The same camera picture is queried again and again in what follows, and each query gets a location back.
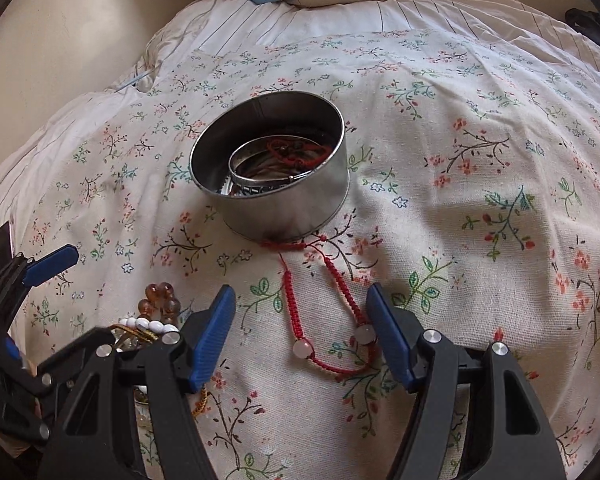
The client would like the amber bead bracelet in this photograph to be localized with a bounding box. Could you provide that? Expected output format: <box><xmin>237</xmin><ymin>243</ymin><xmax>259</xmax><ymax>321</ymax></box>
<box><xmin>136</xmin><ymin>282</ymin><xmax>182</xmax><ymax>328</ymax></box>

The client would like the gold bangle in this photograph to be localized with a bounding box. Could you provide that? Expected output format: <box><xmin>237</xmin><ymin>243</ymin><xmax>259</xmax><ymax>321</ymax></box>
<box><xmin>109</xmin><ymin>324</ymin><xmax>158</xmax><ymax>352</ymax></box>

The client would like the white bead bracelet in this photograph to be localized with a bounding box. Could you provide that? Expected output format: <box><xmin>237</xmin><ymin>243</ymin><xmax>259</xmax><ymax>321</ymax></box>
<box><xmin>118</xmin><ymin>314</ymin><xmax>181</xmax><ymax>337</ymax></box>

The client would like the red braided cord bracelet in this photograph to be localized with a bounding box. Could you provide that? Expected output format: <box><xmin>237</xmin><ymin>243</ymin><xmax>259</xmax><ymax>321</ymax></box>
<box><xmin>258</xmin><ymin>234</ymin><xmax>382</xmax><ymax>377</ymax></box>

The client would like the silver bangle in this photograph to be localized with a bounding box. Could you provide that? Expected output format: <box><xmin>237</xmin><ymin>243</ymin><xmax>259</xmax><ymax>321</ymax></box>
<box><xmin>228</xmin><ymin>134</ymin><xmax>332</xmax><ymax>188</ymax></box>

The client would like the round metal tin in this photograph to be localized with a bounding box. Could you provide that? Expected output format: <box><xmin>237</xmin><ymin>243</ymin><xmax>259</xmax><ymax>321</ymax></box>
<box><xmin>189</xmin><ymin>91</ymin><xmax>350</xmax><ymax>242</ymax></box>

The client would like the floral bed sheet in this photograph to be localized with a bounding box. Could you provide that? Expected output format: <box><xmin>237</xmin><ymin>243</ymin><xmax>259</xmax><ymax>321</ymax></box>
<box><xmin>0</xmin><ymin>26</ymin><xmax>600</xmax><ymax>479</ymax></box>

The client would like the red cord in tin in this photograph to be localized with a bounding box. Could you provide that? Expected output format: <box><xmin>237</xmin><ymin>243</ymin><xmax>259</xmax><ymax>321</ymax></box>
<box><xmin>265</xmin><ymin>136</ymin><xmax>334</xmax><ymax>172</ymax></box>

